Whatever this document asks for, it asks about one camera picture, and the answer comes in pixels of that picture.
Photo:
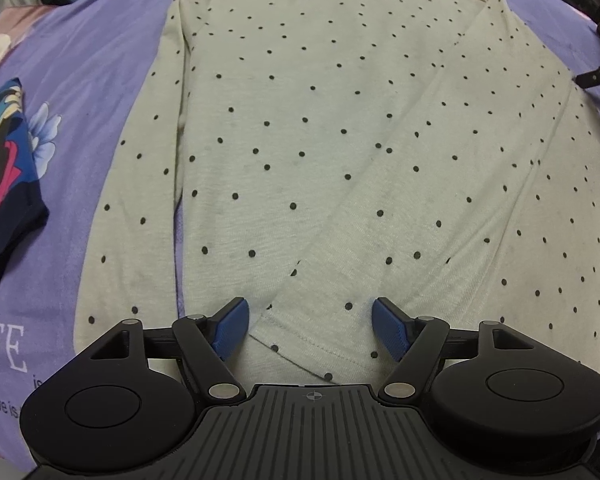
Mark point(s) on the navy floral folded garment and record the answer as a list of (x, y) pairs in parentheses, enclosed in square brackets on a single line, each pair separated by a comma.
[(22, 209)]

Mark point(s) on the pink floral pillow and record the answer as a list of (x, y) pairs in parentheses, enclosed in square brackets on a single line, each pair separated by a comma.
[(15, 23)]

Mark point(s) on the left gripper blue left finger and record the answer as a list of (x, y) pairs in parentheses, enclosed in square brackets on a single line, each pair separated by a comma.
[(202, 337)]

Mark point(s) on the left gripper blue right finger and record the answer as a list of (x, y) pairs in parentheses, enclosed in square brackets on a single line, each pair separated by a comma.
[(396, 330)]

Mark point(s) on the purple floral bed sheet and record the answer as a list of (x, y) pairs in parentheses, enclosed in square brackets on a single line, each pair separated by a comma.
[(82, 68)]

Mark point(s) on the beige polka dot shirt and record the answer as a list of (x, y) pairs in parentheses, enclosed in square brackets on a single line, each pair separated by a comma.
[(313, 155)]

